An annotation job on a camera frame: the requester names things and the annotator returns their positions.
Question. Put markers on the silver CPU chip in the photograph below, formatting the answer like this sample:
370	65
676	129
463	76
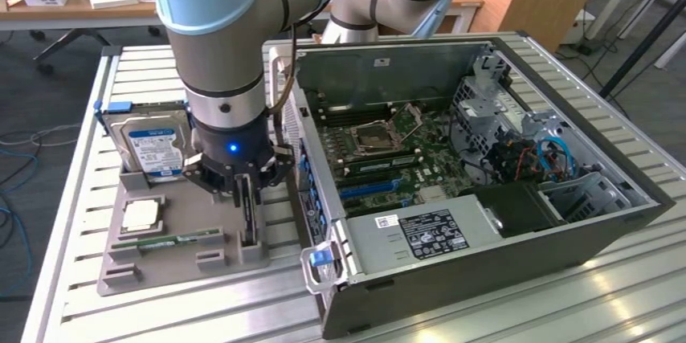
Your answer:
140	214

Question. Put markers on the black expansion card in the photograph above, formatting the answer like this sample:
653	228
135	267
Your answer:
247	218

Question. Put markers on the silver slotted disk bay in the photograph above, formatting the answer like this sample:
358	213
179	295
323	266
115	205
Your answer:
584	198

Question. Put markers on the metal CPU socket cover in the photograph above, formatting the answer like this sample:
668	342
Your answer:
407	118

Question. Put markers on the blue expansion slot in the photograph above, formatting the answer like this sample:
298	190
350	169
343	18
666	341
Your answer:
370	189

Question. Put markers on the grey parts rack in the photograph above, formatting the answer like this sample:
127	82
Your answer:
177	270

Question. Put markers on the dark grey open PC case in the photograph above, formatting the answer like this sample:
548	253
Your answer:
482	278

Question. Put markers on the hard disk with blue carrier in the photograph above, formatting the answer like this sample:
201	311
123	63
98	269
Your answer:
152	146

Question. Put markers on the green motherboard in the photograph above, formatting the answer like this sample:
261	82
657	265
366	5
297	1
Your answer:
434	158

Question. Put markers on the green RAM stick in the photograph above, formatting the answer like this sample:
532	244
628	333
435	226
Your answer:
383	164
161	240

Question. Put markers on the blue case release latch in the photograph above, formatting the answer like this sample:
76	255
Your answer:
322	259

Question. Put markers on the silver perforated disk bay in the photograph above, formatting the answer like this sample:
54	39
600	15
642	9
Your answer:
482	94

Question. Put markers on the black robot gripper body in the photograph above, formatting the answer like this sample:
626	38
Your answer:
233	146

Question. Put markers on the CPU socket with metal frame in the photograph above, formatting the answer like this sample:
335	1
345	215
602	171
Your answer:
373	136

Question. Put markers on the black stand pole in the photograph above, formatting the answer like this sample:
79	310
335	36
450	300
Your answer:
644	51

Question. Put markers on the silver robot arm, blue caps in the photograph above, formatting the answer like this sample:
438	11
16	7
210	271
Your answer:
225	37

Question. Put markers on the black office chair base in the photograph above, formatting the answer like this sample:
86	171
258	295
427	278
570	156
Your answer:
39	34

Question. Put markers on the silver power supply unit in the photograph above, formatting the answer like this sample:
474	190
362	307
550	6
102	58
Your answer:
370	254

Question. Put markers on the wooden desk with white frame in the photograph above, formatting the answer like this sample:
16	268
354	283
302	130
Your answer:
54	13

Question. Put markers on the silver chipset heat sink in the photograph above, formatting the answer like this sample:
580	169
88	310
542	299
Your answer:
435	194

